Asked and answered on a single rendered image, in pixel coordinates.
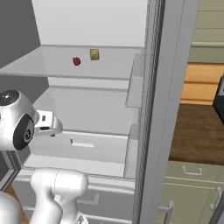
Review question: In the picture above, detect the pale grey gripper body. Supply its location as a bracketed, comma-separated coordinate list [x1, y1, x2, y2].
[33, 117, 64, 138]

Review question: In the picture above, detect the white fridge crisper drawer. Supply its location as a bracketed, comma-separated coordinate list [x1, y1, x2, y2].
[28, 129, 130, 165]

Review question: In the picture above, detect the clear glass fridge shelf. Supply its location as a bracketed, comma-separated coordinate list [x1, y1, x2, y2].
[0, 44, 144, 81]

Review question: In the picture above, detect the red strawberry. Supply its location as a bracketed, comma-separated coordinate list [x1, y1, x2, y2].
[72, 56, 82, 67]

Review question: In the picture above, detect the clear fridge door bin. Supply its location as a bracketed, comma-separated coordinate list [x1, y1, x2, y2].
[124, 52, 145, 109]
[123, 123, 142, 179]

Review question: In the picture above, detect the grey fridge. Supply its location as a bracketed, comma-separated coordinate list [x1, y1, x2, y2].
[0, 0, 152, 224]

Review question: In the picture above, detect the grey fridge door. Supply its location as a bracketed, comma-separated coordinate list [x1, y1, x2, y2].
[131, 0, 201, 224]

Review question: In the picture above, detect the yellow cheese block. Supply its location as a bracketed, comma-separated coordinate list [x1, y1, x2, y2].
[89, 48, 101, 61]

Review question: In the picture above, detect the grey freezer drawer front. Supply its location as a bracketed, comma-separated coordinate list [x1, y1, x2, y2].
[11, 170, 137, 224]

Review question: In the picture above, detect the green drawer front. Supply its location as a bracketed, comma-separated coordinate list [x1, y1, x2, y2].
[165, 160, 224, 186]

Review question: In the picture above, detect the light wood cupboard run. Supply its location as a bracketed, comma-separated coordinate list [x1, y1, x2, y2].
[179, 62, 224, 106]

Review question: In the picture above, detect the green cupboard door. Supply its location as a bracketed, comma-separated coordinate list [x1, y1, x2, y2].
[156, 183, 224, 224]

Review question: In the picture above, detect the black appliance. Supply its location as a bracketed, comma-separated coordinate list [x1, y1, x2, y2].
[212, 74, 224, 124]

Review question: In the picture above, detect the green cupboard run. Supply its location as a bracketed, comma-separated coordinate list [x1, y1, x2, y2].
[187, 0, 224, 64]

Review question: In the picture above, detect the silver cupboard door handle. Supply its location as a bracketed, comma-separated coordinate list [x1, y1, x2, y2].
[157, 200, 175, 224]
[209, 186, 223, 212]

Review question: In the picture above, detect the silver drawer handle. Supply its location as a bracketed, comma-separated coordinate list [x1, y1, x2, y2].
[181, 165, 204, 177]

